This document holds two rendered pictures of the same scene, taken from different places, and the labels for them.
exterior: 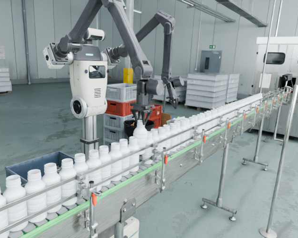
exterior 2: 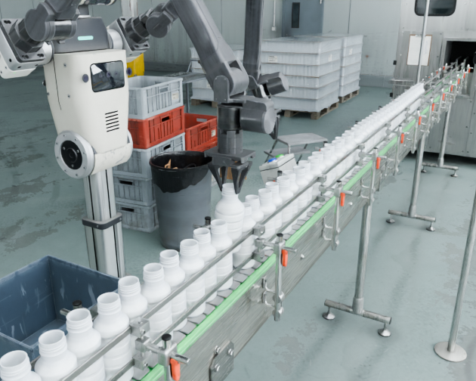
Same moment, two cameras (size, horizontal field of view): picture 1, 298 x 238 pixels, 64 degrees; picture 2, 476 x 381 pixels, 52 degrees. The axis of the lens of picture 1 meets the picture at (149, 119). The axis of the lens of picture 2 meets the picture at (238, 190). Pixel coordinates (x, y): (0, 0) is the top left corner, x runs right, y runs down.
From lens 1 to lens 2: 19 cm
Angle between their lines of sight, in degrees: 9
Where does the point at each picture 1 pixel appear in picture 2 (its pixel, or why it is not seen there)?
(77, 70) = (66, 75)
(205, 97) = (300, 88)
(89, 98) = (97, 136)
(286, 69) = (459, 25)
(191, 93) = not seen: hidden behind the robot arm
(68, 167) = (113, 314)
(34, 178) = (55, 351)
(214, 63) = (310, 13)
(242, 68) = (366, 23)
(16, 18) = not seen: outside the picture
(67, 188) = (116, 353)
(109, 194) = (189, 347)
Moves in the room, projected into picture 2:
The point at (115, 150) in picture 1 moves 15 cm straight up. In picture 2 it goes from (192, 257) to (189, 188)
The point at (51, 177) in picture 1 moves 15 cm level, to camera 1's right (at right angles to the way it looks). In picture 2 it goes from (85, 339) to (180, 332)
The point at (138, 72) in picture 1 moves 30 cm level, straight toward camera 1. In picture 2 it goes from (222, 87) to (251, 116)
